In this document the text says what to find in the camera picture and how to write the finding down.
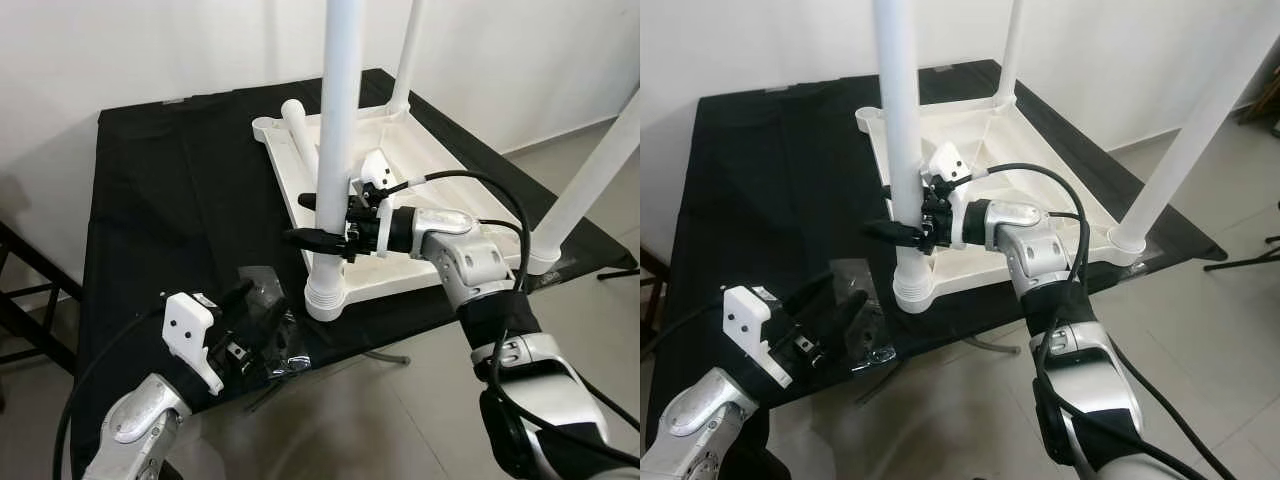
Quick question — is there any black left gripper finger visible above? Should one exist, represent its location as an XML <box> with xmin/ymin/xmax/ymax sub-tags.
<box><xmin>216</xmin><ymin>279</ymin><xmax>258</xmax><ymax>330</ymax></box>
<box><xmin>830</xmin><ymin>292</ymin><xmax>872</xmax><ymax>347</ymax></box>
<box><xmin>795</xmin><ymin>272</ymin><xmax>839</xmax><ymax>325</ymax></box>
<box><xmin>249</xmin><ymin>301</ymin><xmax>296</xmax><ymax>354</ymax></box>

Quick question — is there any white plastic table leg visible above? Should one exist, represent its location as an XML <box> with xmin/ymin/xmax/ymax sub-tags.
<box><xmin>388</xmin><ymin>0</ymin><xmax>427</xmax><ymax>113</ymax></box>
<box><xmin>305</xmin><ymin>0</ymin><xmax>367</xmax><ymax>321</ymax></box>
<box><xmin>527</xmin><ymin>88</ymin><xmax>640</xmax><ymax>276</ymax></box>
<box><xmin>995</xmin><ymin>0</ymin><xmax>1032</xmax><ymax>106</ymax></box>
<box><xmin>872</xmin><ymin>0</ymin><xmax>937</xmax><ymax>313</ymax></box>
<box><xmin>1110</xmin><ymin>20</ymin><xmax>1280</xmax><ymax>257</ymax></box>
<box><xmin>280</xmin><ymin>98</ymin><xmax>322</xmax><ymax>187</ymax></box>

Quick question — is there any crumpled clear tape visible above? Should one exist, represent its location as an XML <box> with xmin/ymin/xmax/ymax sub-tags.
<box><xmin>238</xmin><ymin>265</ymin><xmax>313</xmax><ymax>379</ymax></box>
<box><xmin>825</xmin><ymin>258</ymin><xmax>897</xmax><ymax>367</ymax></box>

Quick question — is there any grey metal table leg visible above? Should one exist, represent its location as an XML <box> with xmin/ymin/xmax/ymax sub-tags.
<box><xmin>358</xmin><ymin>343</ymin><xmax>413</xmax><ymax>368</ymax></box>
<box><xmin>965</xmin><ymin>335</ymin><xmax>1021</xmax><ymax>359</ymax></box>
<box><xmin>855</xmin><ymin>365</ymin><xmax>913</xmax><ymax>406</ymax></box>
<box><xmin>243</xmin><ymin>373</ymin><xmax>303</xmax><ymax>413</ymax></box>

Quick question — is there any white plastic table top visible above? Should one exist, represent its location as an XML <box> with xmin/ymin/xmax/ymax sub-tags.
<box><xmin>250</xmin><ymin>95</ymin><xmax>561</xmax><ymax>323</ymax></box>
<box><xmin>855</xmin><ymin>88</ymin><xmax>1147</xmax><ymax>313</ymax></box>

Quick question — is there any black tablecloth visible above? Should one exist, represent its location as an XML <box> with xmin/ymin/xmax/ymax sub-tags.
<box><xmin>645</xmin><ymin>58</ymin><xmax>1229</xmax><ymax>480</ymax></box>
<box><xmin>70</xmin><ymin>68</ymin><xmax>640</xmax><ymax>480</ymax></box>

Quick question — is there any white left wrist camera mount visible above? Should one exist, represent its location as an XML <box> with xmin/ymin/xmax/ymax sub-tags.
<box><xmin>162</xmin><ymin>292</ymin><xmax>227</xmax><ymax>397</ymax></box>
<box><xmin>722</xmin><ymin>285</ymin><xmax>793</xmax><ymax>391</ymax></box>

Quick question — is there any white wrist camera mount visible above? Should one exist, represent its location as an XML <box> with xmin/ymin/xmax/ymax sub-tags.
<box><xmin>162</xmin><ymin>292</ymin><xmax>227</xmax><ymax>397</ymax></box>
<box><xmin>358</xmin><ymin>150</ymin><xmax>401</xmax><ymax>261</ymax></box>
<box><xmin>928</xmin><ymin>142</ymin><xmax>973</xmax><ymax>251</ymax></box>
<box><xmin>722</xmin><ymin>285</ymin><xmax>793</xmax><ymax>391</ymax></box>

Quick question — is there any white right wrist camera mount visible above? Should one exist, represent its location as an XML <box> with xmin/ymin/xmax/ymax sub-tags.
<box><xmin>928</xmin><ymin>142</ymin><xmax>973</xmax><ymax>251</ymax></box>
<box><xmin>358</xmin><ymin>150</ymin><xmax>401</xmax><ymax>261</ymax></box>

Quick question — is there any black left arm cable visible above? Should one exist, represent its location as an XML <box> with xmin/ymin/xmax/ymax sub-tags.
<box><xmin>640</xmin><ymin>300</ymin><xmax>733</xmax><ymax>363</ymax></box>
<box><xmin>52</xmin><ymin>300</ymin><xmax>171</xmax><ymax>480</ymax></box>

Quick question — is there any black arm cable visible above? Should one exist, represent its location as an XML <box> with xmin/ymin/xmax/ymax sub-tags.
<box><xmin>960</xmin><ymin>163</ymin><xmax>1237</xmax><ymax>480</ymax></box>
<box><xmin>52</xmin><ymin>300</ymin><xmax>171</xmax><ymax>480</ymax></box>
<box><xmin>395</xmin><ymin>170</ymin><xmax>640</xmax><ymax>471</ymax></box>
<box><xmin>640</xmin><ymin>300</ymin><xmax>733</xmax><ymax>363</ymax></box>

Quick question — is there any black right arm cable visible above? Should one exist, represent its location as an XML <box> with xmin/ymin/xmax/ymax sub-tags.
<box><xmin>395</xmin><ymin>170</ymin><xmax>640</xmax><ymax>471</ymax></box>
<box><xmin>960</xmin><ymin>163</ymin><xmax>1237</xmax><ymax>480</ymax></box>

